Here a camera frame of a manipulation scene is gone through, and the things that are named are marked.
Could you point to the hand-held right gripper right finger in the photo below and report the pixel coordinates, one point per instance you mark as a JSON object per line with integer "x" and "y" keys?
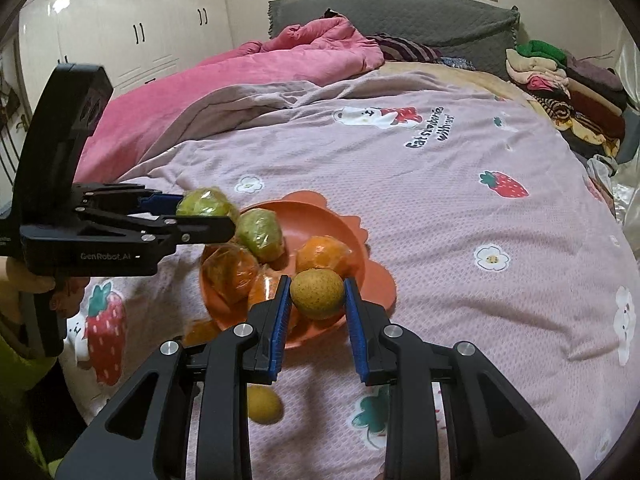
{"x": 355, "y": 330}

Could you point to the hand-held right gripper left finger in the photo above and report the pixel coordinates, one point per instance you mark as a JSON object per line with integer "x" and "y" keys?
{"x": 282, "y": 330}

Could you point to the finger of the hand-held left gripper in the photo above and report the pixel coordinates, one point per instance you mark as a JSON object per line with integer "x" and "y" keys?
{"x": 155, "y": 202}
{"x": 200, "y": 230}

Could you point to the green fruit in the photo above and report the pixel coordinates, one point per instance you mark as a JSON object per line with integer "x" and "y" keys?
{"x": 205, "y": 202}
{"x": 260, "y": 235}

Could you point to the orange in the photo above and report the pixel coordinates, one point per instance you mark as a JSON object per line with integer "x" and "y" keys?
{"x": 202, "y": 332}
{"x": 232, "y": 272}
{"x": 262, "y": 287}
{"x": 322, "y": 255}

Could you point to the small yellow-green fruit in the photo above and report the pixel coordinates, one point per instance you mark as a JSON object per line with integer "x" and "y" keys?
{"x": 317, "y": 292}
{"x": 265, "y": 404}

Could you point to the orange plastic plate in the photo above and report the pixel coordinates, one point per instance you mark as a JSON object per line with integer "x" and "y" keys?
{"x": 320, "y": 220}

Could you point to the person's left hand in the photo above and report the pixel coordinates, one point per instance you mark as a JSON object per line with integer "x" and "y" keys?
{"x": 72, "y": 297}

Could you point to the pink fleece blanket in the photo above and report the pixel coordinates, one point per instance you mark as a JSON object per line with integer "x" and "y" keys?
{"x": 225, "y": 80}

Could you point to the white wardrobe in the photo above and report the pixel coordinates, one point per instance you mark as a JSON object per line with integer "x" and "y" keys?
{"x": 125, "y": 25}

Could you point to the printed strawberry blanket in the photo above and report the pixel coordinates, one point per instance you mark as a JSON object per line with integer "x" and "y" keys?
{"x": 450, "y": 210}

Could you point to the dark striped cloth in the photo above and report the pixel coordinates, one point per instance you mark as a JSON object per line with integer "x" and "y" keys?
{"x": 405, "y": 50}

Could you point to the beige bed sheet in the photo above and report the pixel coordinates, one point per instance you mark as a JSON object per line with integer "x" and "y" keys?
{"x": 460, "y": 77}

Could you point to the grey padded headboard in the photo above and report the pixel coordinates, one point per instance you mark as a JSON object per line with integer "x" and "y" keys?
{"x": 400, "y": 15}

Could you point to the stack of folded clothes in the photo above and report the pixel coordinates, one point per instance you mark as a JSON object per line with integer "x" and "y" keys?
{"x": 575, "y": 95}

